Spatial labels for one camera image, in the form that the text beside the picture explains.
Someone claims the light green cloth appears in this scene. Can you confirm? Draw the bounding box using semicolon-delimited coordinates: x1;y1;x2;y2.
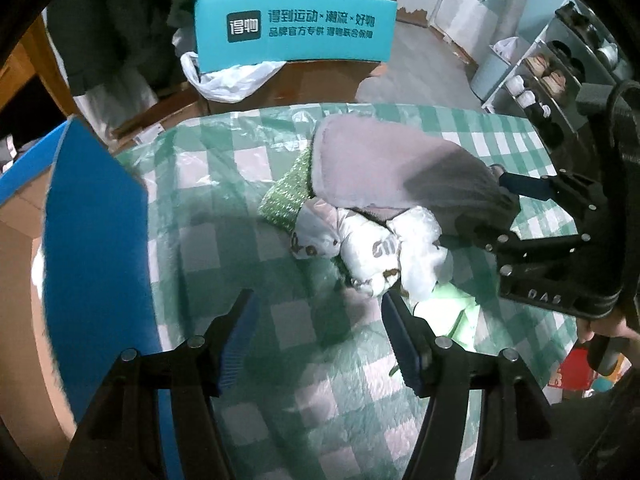
392;282;480;352

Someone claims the white patterned sock bundle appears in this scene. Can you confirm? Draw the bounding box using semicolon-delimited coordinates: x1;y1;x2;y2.
291;198;454;304

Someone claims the grey fleece pouch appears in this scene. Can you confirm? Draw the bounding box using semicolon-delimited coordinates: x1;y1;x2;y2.
310;114;521;235

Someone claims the right human hand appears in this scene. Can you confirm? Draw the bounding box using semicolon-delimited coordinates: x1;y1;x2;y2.
577;309;639;367

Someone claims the light blue waste bin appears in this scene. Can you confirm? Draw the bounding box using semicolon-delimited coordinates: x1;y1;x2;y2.
470;51;511;102

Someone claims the grey shoe rack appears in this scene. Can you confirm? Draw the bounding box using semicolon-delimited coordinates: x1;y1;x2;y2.
483;0;634;151

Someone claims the open cardboard shoe box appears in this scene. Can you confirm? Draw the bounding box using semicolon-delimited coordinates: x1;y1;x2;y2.
1;118;169;478

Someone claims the green checkered tablecloth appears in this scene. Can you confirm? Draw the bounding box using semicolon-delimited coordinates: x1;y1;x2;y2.
119;104;553;479

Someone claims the green sparkly knit cloth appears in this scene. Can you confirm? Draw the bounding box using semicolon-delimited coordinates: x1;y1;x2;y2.
258;148;314;234

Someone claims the white plastic bag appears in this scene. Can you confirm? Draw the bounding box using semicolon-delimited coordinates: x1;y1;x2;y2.
171;25;285;104

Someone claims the teal printed shoe box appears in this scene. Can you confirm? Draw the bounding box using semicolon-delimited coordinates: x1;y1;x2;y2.
194;0;397;73

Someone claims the wooden louvered cabinet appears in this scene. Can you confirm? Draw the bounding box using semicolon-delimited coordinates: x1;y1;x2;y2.
0;15;78;117

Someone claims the dark hanging jacket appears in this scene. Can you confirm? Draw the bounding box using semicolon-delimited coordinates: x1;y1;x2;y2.
47;0;196;96

